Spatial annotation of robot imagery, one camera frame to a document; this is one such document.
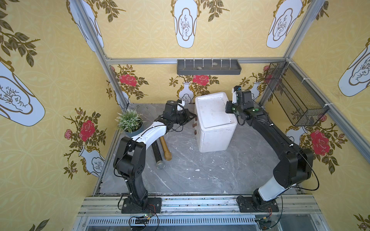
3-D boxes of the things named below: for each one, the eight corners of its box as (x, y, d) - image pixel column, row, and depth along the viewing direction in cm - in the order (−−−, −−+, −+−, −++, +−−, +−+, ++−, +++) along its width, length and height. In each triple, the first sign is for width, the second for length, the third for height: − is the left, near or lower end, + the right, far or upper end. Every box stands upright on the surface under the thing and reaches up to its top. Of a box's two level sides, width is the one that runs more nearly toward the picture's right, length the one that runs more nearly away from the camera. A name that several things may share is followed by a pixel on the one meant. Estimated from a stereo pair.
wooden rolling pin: (166, 161, 92) (165, 159, 89) (158, 140, 102) (157, 137, 99) (172, 159, 93) (172, 156, 90) (164, 138, 103) (163, 135, 100)
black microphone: (158, 170, 87) (157, 168, 85) (150, 145, 98) (149, 143, 96) (165, 167, 89) (165, 165, 86) (157, 142, 100) (156, 140, 97)
